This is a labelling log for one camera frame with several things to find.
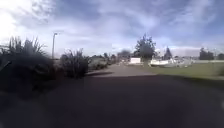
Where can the low green bushes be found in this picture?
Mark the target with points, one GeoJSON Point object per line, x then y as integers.
{"type": "Point", "coordinates": [98, 62]}

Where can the white building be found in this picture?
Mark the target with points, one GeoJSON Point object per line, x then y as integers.
{"type": "Point", "coordinates": [135, 60]}

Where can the tall dark tree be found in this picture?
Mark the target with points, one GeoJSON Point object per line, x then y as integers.
{"type": "Point", "coordinates": [145, 48]}

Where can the small spiky bush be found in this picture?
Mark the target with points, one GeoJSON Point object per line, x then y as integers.
{"type": "Point", "coordinates": [75, 65]}

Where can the grey asphalt path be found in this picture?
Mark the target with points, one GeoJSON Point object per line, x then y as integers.
{"type": "Point", "coordinates": [126, 100]}

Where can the white boat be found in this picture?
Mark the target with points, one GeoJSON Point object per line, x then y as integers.
{"type": "Point", "coordinates": [160, 62]}

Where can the small dark conifer tree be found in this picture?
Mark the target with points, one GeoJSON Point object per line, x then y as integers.
{"type": "Point", "coordinates": [168, 54]}

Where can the street lamp pole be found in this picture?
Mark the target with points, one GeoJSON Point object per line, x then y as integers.
{"type": "Point", "coordinates": [53, 45]}

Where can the green grass field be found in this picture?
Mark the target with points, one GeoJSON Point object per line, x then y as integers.
{"type": "Point", "coordinates": [193, 70]}

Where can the large spiky bush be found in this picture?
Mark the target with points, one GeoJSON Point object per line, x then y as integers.
{"type": "Point", "coordinates": [23, 66]}

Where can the distant dark trees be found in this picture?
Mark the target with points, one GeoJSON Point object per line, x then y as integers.
{"type": "Point", "coordinates": [206, 55]}

